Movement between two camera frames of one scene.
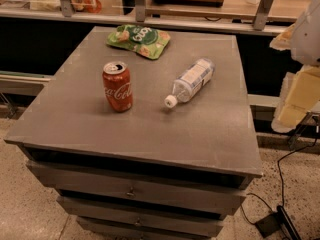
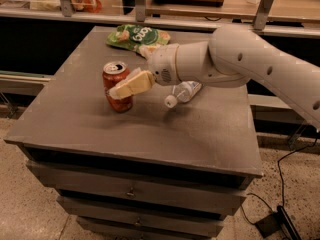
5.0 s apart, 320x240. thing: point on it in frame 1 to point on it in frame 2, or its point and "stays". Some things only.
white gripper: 308,39 to 162,65
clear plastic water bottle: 192,79 stays
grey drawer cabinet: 139,148 stays
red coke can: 117,86 stays
